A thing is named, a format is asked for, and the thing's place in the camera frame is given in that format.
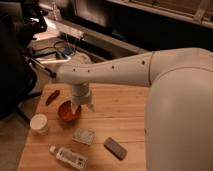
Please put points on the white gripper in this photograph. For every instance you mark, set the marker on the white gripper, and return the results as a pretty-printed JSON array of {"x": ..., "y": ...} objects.
[{"x": 81, "y": 95}]

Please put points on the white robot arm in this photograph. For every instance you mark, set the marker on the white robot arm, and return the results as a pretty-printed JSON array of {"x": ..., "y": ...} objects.
[{"x": 179, "y": 111}]

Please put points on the red bowl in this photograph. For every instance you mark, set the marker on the red bowl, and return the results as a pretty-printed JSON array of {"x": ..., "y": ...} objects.
[{"x": 66, "y": 113}]

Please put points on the dark red chili pepper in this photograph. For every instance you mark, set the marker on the dark red chili pepper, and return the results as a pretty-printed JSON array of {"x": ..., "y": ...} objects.
[{"x": 52, "y": 97}]

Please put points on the clear plastic bottle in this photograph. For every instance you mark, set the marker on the clear plastic bottle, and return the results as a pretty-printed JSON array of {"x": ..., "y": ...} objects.
[{"x": 69, "y": 157}]

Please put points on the blue device on floor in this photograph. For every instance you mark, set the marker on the blue device on floor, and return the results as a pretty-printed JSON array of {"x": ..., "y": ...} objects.
[{"x": 68, "y": 52}]

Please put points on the grey rectangular sponge block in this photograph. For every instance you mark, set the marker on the grey rectangular sponge block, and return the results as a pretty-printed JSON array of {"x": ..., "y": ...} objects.
[{"x": 115, "y": 148}]

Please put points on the black office chair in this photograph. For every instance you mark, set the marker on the black office chair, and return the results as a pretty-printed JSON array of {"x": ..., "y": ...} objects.
[{"x": 20, "y": 20}]

